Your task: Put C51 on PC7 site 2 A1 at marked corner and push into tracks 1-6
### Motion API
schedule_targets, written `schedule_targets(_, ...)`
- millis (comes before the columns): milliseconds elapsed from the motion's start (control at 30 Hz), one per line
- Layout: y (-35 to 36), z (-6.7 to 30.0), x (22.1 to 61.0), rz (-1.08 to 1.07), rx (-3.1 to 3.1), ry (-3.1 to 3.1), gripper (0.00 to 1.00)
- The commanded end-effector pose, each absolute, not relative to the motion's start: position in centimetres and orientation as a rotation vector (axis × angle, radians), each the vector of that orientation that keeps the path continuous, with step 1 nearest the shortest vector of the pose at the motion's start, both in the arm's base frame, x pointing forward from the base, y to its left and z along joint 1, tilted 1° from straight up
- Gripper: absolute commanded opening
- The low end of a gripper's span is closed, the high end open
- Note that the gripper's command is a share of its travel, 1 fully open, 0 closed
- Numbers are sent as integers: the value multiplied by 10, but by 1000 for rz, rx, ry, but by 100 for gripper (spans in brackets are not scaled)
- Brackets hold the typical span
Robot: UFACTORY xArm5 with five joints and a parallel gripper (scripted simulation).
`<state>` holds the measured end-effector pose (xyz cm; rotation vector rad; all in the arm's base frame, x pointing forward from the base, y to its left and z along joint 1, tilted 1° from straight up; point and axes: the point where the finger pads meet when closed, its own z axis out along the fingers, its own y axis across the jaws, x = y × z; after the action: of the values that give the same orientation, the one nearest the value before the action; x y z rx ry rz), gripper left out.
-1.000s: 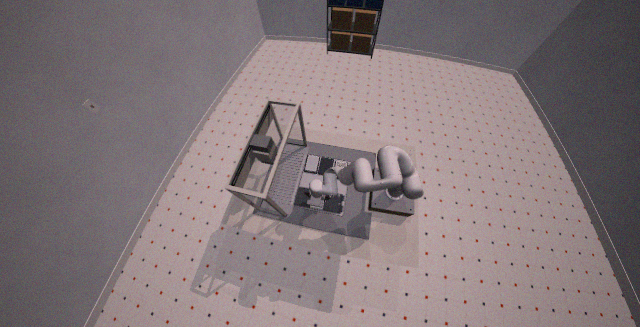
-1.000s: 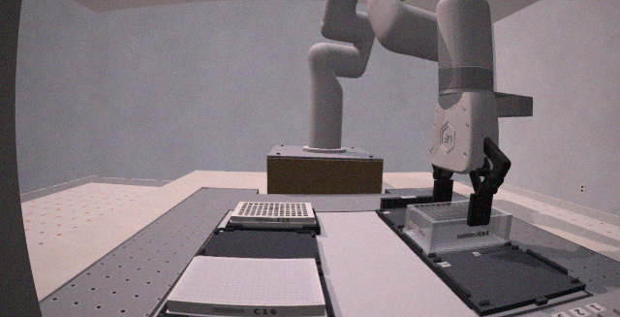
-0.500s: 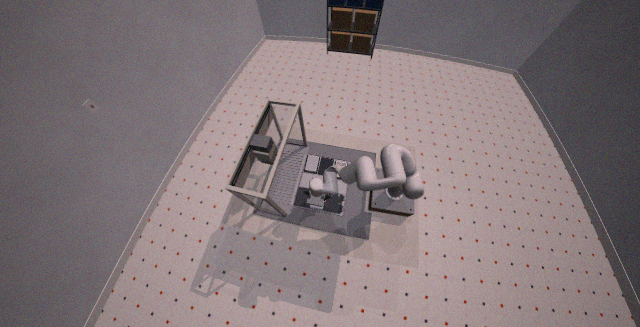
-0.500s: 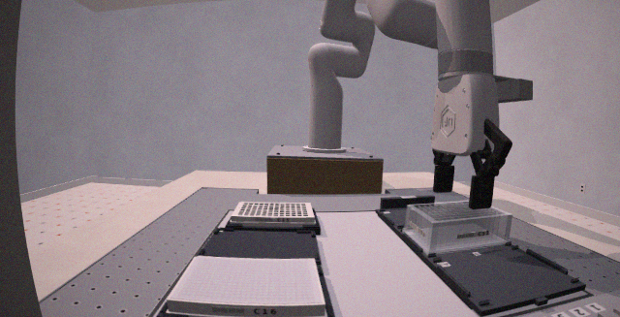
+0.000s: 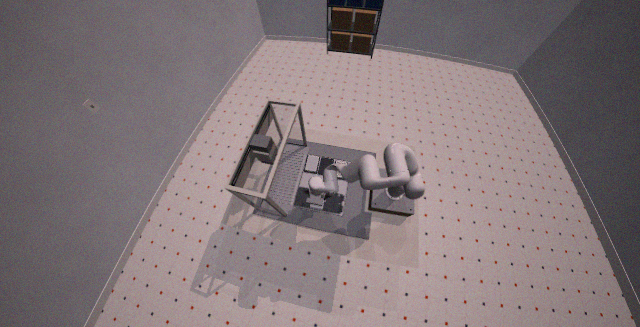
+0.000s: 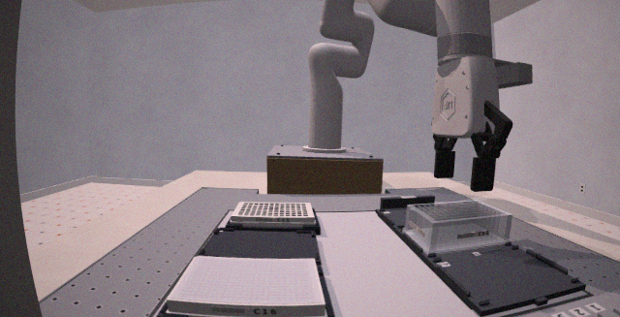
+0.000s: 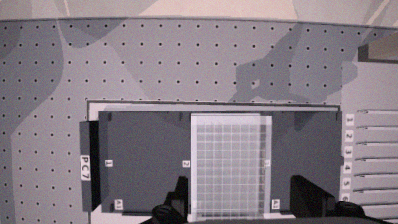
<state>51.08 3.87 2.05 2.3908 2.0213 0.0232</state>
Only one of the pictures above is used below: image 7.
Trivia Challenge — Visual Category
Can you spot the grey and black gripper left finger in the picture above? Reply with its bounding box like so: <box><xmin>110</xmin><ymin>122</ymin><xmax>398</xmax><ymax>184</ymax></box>
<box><xmin>139</xmin><ymin>176</ymin><xmax>189</xmax><ymax>224</ymax></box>

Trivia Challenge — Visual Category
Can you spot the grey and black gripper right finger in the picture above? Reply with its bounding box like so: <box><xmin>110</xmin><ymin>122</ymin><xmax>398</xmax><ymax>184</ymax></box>
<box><xmin>290</xmin><ymin>175</ymin><xmax>394</xmax><ymax>224</ymax></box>

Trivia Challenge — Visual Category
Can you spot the grey perforated base plate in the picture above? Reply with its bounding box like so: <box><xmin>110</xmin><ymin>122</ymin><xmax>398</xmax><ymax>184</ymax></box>
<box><xmin>0</xmin><ymin>17</ymin><xmax>398</xmax><ymax>224</ymax></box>

